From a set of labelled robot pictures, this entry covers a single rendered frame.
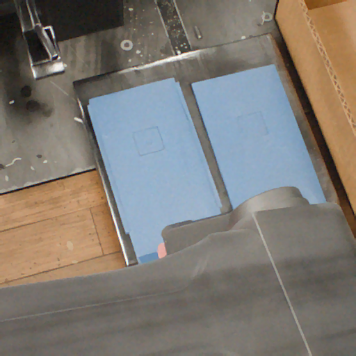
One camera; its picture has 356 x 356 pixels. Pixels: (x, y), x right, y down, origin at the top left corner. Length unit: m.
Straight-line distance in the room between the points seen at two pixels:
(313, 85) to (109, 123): 0.16
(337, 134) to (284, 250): 0.39
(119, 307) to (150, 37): 0.52
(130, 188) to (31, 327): 0.43
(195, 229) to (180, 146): 0.21
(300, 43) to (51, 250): 0.26
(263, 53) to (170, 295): 0.48
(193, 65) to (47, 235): 0.18
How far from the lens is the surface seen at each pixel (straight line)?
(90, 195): 0.73
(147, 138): 0.72
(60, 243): 0.72
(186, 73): 0.76
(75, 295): 0.30
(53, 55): 0.69
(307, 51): 0.75
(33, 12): 0.71
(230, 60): 0.77
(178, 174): 0.71
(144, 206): 0.70
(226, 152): 0.72
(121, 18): 0.79
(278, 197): 0.38
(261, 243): 0.34
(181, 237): 0.52
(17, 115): 0.77
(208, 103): 0.74
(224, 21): 0.81
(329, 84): 0.72
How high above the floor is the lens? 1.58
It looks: 67 degrees down
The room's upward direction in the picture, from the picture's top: 5 degrees clockwise
